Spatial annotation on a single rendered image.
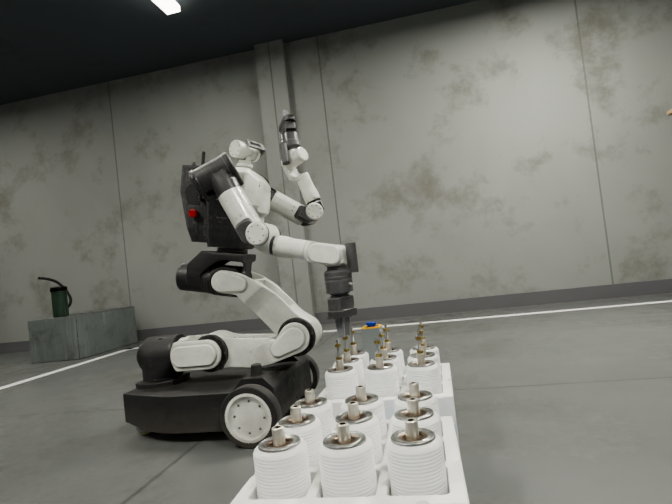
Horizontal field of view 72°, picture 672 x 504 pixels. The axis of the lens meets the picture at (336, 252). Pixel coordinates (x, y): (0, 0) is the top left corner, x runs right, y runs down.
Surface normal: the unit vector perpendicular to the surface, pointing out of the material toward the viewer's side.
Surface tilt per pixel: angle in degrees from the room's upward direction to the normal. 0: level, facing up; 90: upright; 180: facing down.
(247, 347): 90
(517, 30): 90
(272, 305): 90
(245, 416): 90
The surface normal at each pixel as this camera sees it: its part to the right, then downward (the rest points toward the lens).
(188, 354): -0.20, -0.01
